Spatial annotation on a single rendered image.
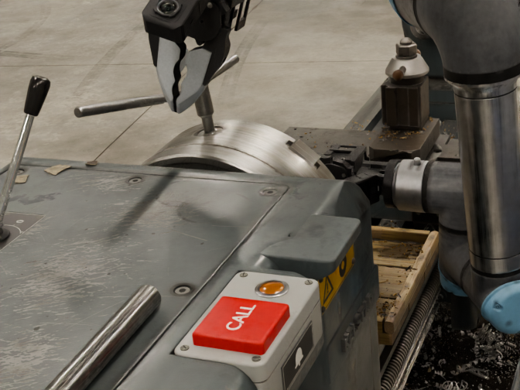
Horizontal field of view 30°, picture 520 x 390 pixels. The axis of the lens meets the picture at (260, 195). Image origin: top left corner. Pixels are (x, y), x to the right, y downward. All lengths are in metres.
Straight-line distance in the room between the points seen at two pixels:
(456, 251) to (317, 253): 0.55
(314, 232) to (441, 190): 0.49
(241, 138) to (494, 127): 0.31
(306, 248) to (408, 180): 0.52
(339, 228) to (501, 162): 0.35
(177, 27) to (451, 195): 0.56
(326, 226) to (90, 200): 0.27
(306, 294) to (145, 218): 0.24
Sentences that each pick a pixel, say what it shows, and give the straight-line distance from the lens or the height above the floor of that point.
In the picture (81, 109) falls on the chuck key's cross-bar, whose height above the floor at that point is 1.35.
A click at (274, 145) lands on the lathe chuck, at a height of 1.22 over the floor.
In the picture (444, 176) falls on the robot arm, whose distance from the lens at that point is 1.38.
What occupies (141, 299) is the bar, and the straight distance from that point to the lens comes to 0.79.
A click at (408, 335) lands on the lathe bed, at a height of 0.79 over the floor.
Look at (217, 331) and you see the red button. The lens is 0.75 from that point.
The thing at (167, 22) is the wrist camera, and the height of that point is 1.44.
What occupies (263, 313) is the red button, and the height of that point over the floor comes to 1.27.
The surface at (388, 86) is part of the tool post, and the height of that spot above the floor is 1.10.
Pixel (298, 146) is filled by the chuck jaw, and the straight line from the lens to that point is 1.25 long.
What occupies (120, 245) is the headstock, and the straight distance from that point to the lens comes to 0.93.
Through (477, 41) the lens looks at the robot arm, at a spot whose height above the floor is 1.35.
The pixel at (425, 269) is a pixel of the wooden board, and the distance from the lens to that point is 1.60.
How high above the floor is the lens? 1.66
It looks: 24 degrees down
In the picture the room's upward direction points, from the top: 6 degrees counter-clockwise
